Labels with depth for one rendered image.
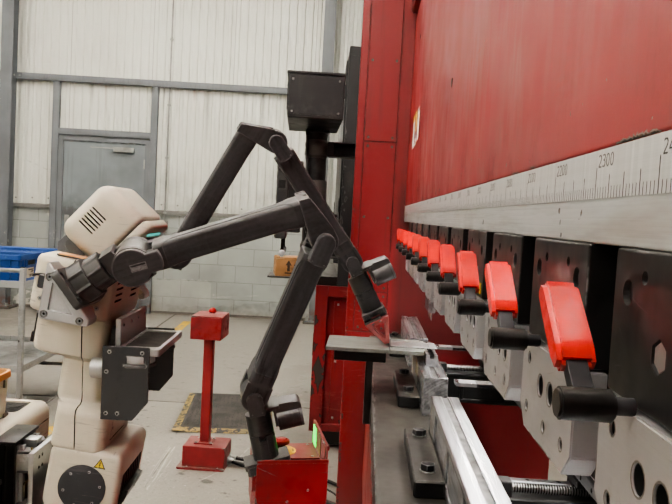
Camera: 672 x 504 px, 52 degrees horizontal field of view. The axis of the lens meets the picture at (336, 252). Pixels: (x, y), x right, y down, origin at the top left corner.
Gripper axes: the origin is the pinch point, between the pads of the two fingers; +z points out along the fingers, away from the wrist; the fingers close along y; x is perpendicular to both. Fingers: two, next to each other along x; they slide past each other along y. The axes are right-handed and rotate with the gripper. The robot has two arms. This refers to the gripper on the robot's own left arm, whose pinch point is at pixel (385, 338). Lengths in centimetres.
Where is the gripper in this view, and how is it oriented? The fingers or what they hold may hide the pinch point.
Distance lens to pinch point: 194.9
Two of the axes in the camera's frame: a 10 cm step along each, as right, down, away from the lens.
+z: 4.1, 9.1, 0.4
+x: -9.1, 4.1, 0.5
